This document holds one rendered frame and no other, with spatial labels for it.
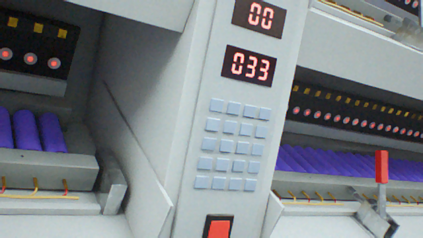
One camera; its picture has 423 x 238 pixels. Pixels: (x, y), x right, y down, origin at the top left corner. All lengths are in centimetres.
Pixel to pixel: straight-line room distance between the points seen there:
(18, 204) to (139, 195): 8
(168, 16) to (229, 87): 6
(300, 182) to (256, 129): 16
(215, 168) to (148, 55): 10
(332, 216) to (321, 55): 19
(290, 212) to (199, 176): 16
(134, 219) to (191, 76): 11
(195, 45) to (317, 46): 12
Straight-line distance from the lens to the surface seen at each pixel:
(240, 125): 30
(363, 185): 54
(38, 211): 32
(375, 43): 41
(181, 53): 29
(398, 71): 45
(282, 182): 44
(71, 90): 46
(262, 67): 31
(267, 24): 31
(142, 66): 35
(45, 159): 33
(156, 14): 29
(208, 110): 29
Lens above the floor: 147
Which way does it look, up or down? 3 degrees down
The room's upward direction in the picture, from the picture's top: 11 degrees clockwise
